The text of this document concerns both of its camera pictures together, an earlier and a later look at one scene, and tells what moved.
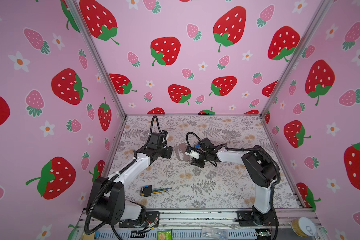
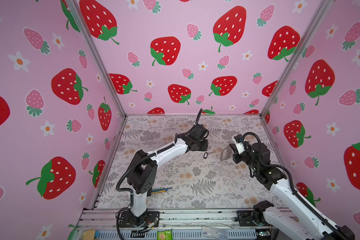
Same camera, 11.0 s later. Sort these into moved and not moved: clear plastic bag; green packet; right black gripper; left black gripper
Moved: right black gripper; left black gripper
Not moved: clear plastic bag; green packet
